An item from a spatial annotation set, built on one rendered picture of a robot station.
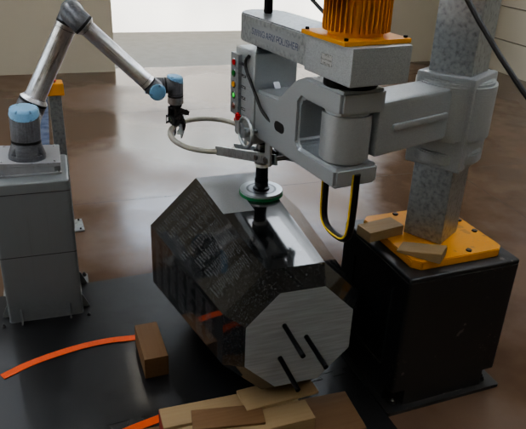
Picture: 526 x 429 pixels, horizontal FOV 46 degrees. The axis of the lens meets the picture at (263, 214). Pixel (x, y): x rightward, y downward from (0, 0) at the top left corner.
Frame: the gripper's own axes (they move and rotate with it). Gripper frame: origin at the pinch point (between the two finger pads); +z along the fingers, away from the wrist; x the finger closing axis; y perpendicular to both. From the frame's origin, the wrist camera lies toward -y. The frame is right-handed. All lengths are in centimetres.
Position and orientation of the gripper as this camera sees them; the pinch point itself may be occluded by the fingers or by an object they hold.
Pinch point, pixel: (178, 134)
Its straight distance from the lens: 374.9
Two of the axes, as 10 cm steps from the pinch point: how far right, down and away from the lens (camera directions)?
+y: -5.3, 4.1, -7.5
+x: 8.5, 3.0, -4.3
